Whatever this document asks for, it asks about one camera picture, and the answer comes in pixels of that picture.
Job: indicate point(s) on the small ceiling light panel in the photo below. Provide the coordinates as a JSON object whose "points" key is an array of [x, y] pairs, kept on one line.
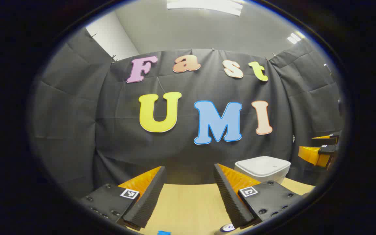
{"points": [[295, 37]]}

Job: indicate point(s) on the blue paper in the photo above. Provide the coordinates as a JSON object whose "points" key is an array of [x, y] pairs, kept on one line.
{"points": [[164, 232]]}

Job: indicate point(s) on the wooden desktop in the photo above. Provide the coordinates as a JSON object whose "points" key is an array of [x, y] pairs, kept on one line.
{"points": [[188, 205]]}

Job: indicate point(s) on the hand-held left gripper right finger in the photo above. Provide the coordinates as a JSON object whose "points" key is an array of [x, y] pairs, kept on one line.
{"points": [[230, 202]]}

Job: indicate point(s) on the white desktop garbage bin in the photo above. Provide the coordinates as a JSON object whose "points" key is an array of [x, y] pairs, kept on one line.
{"points": [[263, 166]]}

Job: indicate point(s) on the silver blue pop can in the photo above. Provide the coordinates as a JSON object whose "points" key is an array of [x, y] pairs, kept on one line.
{"points": [[228, 227]]}

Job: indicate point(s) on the large ceiling light panel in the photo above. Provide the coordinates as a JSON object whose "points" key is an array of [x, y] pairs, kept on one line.
{"points": [[204, 6]]}

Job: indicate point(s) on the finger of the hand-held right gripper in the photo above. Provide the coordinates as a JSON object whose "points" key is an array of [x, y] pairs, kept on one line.
{"points": [[328, 149], [323, 142]]}

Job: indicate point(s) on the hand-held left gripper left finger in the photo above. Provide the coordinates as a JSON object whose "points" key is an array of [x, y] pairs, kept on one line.
{"points": [[148, 202]]}

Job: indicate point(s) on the black backdrop cloth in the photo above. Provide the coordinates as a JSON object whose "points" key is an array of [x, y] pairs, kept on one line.
{"points": [[77, 114]]}

